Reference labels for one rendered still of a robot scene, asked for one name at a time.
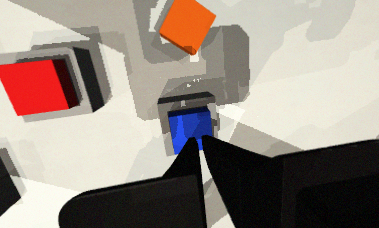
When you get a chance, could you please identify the orange block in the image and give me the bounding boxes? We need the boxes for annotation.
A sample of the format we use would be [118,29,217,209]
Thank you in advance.
[159,0,216,56]

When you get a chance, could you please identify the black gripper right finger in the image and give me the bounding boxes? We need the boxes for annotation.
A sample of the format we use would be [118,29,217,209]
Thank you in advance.
[201,135,379,228]

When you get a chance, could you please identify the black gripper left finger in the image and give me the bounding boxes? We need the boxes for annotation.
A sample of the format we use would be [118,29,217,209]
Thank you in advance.
[58,137,207,228]

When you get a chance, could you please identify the blue button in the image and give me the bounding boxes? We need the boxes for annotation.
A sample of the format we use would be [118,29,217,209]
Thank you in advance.
[157,91,218,156]

